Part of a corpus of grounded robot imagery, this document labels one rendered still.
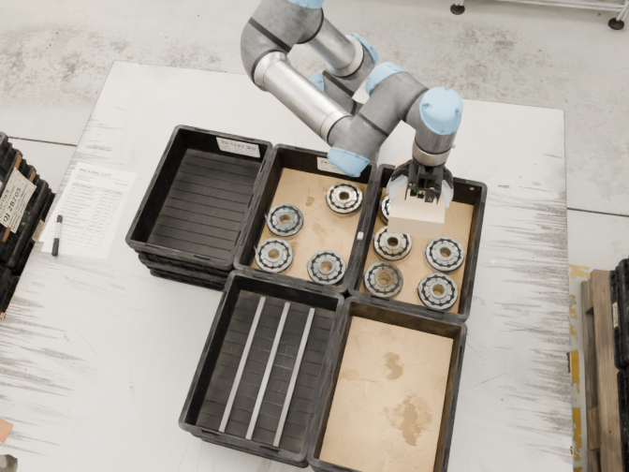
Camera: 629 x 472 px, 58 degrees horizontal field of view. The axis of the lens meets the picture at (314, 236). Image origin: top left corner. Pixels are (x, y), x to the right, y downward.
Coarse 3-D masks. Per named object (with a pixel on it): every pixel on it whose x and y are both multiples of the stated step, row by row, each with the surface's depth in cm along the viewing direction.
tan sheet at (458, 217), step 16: (384, 192) 164; (448, 208) 161; (464, 208) 161; (384, 224) 160; (448, 224) 159; (464, 224) 159; (416, 240) 157; (464, 240) 157; (368, 256) 155; (416, 256) 155; (464, 256) 154; (416, 272) 153; (432, 272) 153
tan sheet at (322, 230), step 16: (288, 176) 168; (304, 176) 168; (320, 176) 168; (288, 192) 165; (304, 192) 165; (320, 192) 165; (304, 208) 163; (320, 208) 163; (304, 224) 161; (320, 224) 160; (336, 224) 160; (352, 224) 160; (304, 240) 158; (320, 240) 158; (336, 240) 158; (352, 240) 158; (272, 256) 156; (304, 256) 156; (288, 272) 154; (304, 272) 154
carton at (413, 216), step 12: (408, 192) 130; (396, 204) 128; (408, 204) 128; (420, 204) 128; (432, 204) 128; (444, 204) 128; (396, 216) 127; (408, 216) 127; (420, 216) 127; (432, 216) 127; (444, 216) 127; (396, 228) 132; (408, 228) 131; (420, 228) 130; (432, 228) 129
